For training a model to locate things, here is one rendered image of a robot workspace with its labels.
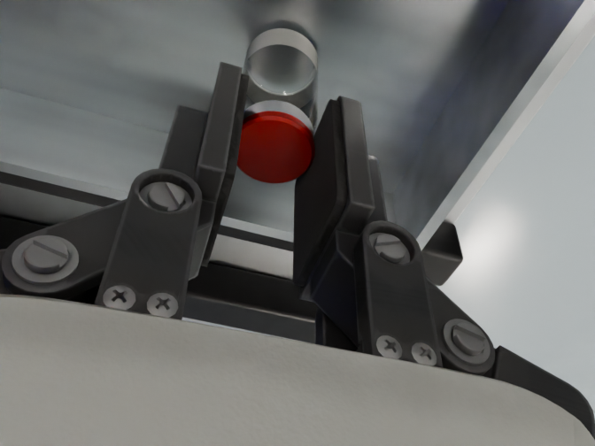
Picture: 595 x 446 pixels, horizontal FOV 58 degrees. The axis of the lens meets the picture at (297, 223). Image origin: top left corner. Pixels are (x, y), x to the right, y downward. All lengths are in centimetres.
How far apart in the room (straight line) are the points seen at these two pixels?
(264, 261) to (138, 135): 8
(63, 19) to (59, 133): 3
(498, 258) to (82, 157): 152
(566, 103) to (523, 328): 87
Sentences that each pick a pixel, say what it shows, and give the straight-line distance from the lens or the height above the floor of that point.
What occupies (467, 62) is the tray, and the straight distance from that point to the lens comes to 18.
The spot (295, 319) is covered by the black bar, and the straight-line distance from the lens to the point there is 23.
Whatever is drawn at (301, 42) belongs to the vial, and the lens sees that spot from 16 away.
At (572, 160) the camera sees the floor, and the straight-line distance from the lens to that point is 145.
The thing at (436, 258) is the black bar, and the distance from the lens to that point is 21.
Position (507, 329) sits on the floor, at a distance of 194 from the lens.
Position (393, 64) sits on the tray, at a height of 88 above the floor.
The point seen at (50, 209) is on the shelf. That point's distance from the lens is 24.
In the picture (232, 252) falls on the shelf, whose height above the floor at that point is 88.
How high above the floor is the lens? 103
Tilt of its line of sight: 45 degrees down
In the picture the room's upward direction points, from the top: 177 degrees counter-clockwise
